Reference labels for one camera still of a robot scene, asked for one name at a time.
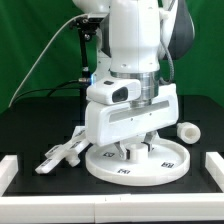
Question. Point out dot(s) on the white cross table base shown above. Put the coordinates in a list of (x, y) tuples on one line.
[(68, 151)]

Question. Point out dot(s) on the white front fence bar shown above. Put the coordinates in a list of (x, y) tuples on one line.
[(112, 208)]

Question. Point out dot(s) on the white fence bar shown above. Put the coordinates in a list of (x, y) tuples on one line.
[(8, 170), (214, 163), (112, 208)]

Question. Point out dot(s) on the black camera on stand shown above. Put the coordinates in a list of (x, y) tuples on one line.
[(87, 28)]

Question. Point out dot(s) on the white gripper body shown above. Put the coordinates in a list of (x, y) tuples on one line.
[(105, 125)]

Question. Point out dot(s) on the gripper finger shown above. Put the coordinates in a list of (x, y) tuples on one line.
[(149, 138), (121, 149)]

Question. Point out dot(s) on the green backdrop curtain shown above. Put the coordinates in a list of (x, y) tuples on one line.
[(29, 34)]

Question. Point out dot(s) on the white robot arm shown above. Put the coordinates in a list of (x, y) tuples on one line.
[(135, 35)]

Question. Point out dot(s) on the white right fence bar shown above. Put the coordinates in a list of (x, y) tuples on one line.
[(214, 163)]

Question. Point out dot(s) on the white round table top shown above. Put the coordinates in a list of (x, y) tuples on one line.
[(166, 162)]

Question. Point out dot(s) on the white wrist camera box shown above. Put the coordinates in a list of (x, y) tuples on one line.
[(111, 91)]

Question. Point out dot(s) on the white left fence bar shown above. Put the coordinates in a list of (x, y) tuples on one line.
[(8, 170)]

